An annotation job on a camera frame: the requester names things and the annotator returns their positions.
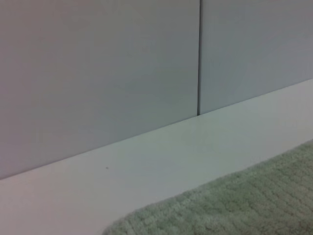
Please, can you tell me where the green terry towel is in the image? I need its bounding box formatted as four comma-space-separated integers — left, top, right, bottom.
101, 139, 313, 235

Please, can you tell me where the black wall seam strip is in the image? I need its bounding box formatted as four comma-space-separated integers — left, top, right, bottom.
196, 0, 202, 116

